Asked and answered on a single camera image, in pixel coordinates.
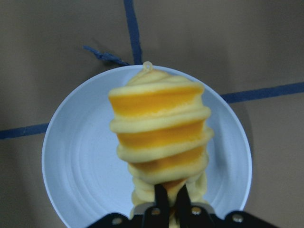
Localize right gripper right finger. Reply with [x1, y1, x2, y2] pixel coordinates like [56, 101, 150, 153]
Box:
[175, 185, 275, 228]

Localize blue plate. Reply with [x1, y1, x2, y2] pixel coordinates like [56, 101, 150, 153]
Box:
[42, 65, 252, 228]

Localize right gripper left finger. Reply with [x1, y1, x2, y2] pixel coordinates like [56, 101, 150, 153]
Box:
[91, 184, 170, 228]

